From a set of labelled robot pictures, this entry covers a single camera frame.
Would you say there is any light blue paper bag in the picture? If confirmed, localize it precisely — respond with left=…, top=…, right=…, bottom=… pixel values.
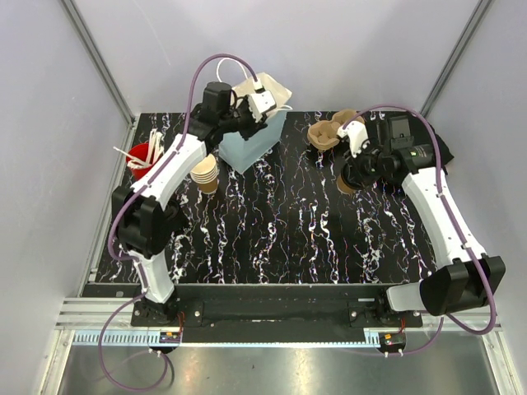
left=218, top=72, right=292, bottom=174

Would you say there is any single brown paper cup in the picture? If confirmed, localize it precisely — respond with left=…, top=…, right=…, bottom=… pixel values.
left=336, top=176, right=356, bottom=195

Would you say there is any stack of paper cups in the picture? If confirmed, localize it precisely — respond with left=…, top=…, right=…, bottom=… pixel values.
left=190, top=154, right=219, bottom=194

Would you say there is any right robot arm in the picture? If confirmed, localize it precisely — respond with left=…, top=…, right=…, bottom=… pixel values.
left=338, top=115, right=506, bottom=327

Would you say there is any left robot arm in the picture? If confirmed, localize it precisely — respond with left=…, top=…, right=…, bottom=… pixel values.
left=108, top=81, right=277, bottom=326

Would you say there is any black cloth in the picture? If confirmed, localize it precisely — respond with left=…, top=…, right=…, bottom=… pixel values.
left=361, top=110, right=455, bottom=168

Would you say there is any red cup with stirrers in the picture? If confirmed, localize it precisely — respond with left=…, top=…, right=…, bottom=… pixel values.
left=113, top=128, right=165, bottom=181

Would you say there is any stack of black lids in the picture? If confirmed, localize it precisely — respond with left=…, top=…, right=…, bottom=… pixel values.
left=164, top=201, right=189, bottom=235

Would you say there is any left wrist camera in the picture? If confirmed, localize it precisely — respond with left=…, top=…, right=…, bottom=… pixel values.
left=247, top=86, right=277, bottom=123

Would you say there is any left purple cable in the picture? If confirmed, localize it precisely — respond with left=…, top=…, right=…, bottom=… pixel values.
left=98, top=53, right=261, bottom=390

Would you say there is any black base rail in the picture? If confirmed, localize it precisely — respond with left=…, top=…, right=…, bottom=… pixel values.
left=131, top=284, right=422, bottom=346

